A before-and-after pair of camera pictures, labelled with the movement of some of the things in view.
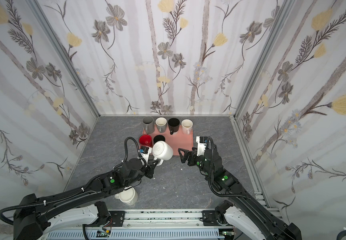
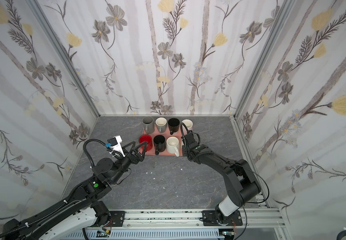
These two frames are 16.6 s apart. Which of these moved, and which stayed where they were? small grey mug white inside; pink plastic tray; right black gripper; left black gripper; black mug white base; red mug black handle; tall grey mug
Moved: left black gripper; right black gripper
Stayed: small grey mug white inside; tall grey mug; pink plastic tray; black mug white base; red mug black handle
